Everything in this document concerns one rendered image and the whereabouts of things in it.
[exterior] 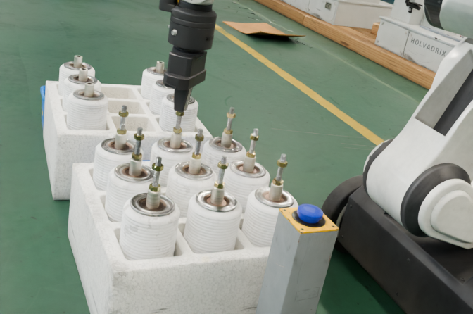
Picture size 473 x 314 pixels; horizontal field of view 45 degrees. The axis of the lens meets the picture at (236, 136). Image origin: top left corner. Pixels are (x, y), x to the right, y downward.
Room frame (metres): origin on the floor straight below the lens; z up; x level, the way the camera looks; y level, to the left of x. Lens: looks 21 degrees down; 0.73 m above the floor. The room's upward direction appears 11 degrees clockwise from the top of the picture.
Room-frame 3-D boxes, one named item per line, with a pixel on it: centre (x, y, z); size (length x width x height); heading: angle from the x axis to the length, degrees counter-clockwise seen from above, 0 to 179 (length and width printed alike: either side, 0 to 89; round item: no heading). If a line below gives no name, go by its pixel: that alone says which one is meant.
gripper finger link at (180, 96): (1.10, 0.13, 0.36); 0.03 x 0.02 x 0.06; 75
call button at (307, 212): (0.78, -0.13, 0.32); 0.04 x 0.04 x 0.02
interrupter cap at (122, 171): (0.95, 0.17, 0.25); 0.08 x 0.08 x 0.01
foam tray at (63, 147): (1.48, 0.32, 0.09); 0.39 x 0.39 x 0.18; 25
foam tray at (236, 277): (1.01, 0.07, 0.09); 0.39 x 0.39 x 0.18; 28
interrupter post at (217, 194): (0.90, 0.01, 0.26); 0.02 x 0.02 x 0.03
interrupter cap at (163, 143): (1.11, 0.12, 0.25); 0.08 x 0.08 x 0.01
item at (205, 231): (0.90, 0.01, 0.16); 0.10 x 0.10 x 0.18
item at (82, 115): (1.32, 0.38, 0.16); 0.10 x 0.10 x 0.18
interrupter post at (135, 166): (0.95, 0.17, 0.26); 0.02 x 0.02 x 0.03
